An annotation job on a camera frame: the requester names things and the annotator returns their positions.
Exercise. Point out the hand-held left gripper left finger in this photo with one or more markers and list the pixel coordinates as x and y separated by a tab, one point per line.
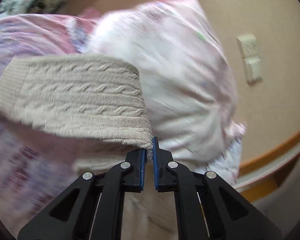
140	171

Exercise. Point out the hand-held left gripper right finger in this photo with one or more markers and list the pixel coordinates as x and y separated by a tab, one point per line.
155	165

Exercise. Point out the floral white pillow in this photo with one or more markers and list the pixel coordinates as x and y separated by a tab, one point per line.
175	80

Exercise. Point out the wooden bed headboard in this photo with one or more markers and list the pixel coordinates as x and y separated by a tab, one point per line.
270	155

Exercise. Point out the white wall switch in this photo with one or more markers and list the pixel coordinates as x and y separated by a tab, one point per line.
253	70
248	45

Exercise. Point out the floral pink bed cover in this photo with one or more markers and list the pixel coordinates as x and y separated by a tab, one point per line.
27	32

